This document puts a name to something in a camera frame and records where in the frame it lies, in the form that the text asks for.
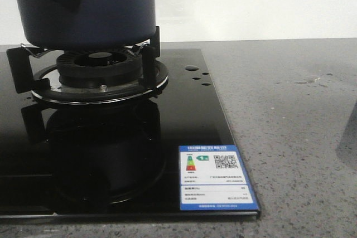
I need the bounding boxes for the dark blue cooking pot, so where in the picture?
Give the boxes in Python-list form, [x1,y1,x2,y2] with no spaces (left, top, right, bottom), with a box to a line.
[17,0,156,50]

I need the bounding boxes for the black metal pot support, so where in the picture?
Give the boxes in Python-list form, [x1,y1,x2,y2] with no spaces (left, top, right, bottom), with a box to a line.
[6,27,168,106]

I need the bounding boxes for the black gas burner head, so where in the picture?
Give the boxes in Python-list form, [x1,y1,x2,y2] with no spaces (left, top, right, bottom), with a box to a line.
[56,48,143,89]

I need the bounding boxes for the black glass gas stove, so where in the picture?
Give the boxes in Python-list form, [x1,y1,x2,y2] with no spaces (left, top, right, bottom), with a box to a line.
[1,49,260,222]

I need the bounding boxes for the blue white energy label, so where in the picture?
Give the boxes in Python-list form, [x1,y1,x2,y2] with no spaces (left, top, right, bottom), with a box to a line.
[178,145,259,212]

